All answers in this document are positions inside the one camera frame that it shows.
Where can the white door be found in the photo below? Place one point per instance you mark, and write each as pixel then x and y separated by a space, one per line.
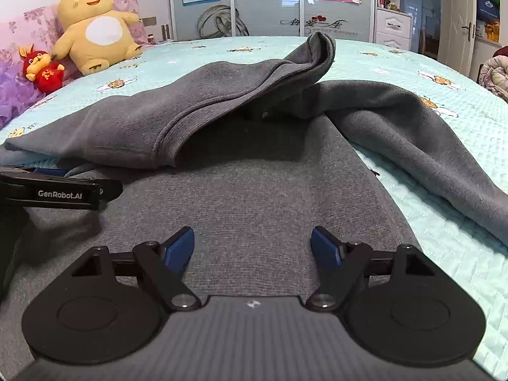
pixel 456 24

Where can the sliding door wardrobe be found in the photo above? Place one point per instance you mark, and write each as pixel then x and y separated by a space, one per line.
pixel 270 20

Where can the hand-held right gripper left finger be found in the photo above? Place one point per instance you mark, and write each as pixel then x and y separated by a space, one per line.
pixel 178 248

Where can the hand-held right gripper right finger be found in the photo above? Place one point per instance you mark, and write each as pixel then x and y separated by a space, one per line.
pixel 325 248

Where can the yellow plush toy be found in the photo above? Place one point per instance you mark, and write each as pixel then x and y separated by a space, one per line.
pixel 99 27

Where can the blue bag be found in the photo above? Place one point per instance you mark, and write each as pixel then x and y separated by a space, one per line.
pixel 487 10

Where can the grey sweater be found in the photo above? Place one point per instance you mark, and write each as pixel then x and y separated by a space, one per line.
pixel 254 190

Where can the red plush toy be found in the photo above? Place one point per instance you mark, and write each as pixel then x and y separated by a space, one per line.
pixel 45 73

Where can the white drawer cabinet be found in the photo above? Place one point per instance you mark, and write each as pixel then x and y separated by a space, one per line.
pixel 393 29

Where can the dark red garment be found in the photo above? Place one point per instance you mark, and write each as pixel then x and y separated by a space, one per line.
pixel 502 52

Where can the orange packets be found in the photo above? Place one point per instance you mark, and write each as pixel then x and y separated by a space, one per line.
pixel 490 31

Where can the purple fluffy cushion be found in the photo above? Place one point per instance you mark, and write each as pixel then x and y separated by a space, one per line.
pixel 16 95

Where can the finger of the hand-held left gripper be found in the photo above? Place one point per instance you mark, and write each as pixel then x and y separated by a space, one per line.
pixel 49 172

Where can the light green printed bedspread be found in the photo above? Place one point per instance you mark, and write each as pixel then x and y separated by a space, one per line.
pixel 456 226

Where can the pile of clothes and quilt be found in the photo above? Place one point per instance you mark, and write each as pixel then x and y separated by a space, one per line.
pixel 496 79

